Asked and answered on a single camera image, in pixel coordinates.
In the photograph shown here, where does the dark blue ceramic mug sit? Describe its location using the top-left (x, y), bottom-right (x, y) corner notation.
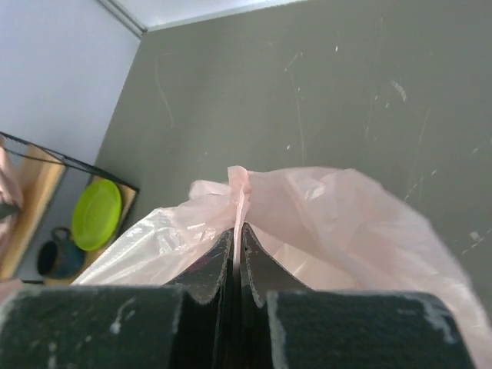
top-left (36, 227), bottom-right (86, 280)

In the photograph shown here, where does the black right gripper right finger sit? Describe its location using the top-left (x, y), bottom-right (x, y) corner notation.
top-left (240, 225), bottom-right (474, 368)

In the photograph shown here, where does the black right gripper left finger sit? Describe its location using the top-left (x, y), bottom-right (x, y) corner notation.
top-left (1, 231), bottom-right (232, 368)

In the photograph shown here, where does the green plate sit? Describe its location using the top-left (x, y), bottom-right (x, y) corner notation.
top-left (71, 179), bottom-right (122, 251)

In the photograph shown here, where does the black wire frame shelf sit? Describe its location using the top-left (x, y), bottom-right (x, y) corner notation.
top-left (0, 131), bottom-right (141, 285)

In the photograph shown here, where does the pink plastic trash bag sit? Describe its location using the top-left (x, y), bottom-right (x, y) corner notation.
top-left (76, 166), bottom-right (491, 368)

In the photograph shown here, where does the wooden shelf board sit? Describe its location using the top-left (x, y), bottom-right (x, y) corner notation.
top-left (0, 147), bottom-right (137, 281)

